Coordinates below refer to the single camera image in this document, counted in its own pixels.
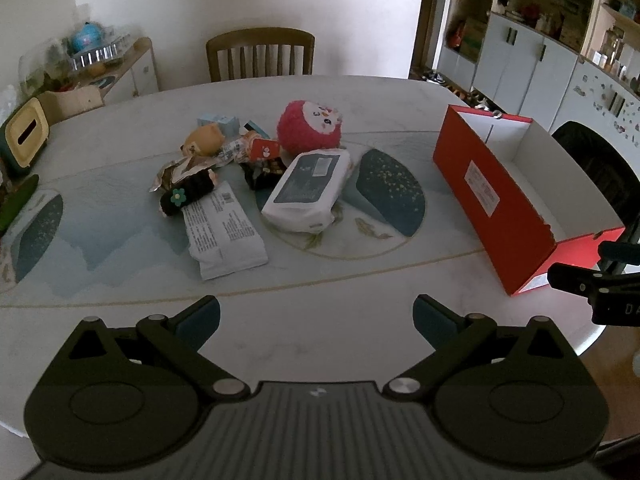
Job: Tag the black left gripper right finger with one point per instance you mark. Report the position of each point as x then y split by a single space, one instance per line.
515 397

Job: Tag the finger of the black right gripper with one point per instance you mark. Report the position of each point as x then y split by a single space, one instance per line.
590 283
622 252

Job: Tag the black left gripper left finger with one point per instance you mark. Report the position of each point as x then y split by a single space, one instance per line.
116 399

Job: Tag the white printed snack bag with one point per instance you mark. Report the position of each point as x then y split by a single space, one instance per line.
222 240

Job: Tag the black sock with flower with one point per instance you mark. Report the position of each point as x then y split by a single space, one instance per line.
188 191

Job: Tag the silver foil wrapper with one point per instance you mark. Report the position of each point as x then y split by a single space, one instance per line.
176 171

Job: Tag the black sesame snack packet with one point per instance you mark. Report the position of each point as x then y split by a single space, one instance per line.
263 175

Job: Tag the white wet wipes pack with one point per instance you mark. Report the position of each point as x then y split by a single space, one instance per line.
303 199

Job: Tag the tan plush toy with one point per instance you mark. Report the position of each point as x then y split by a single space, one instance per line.
206 140

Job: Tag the red card tag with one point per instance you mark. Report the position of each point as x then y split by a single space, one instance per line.
262 149

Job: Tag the pink plush bird toy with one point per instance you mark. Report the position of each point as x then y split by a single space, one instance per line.
305 126

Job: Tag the red cardboard box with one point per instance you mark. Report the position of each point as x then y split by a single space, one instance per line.
529 202

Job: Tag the white washing machine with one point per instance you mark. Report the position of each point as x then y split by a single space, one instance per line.
598 125

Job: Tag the white chicken snack packet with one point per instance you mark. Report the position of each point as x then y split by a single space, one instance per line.
237 150

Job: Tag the yellow green tissue box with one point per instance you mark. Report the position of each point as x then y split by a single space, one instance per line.
23 137

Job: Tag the light blue small box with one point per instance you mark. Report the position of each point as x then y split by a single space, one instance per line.
228 125

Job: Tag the beige planter box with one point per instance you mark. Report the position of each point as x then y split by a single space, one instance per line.
59 106

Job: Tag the teal striped small packet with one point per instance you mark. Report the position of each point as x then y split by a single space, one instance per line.
250 126

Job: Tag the white sideboard cabinet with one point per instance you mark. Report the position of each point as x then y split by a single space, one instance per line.
125 78

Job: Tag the blue globe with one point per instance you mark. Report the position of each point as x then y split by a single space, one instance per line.
87 36

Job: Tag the wooden chair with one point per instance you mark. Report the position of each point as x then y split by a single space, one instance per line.
260 52

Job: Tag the grey wall cabinet unit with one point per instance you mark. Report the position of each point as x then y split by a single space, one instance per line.
534 57

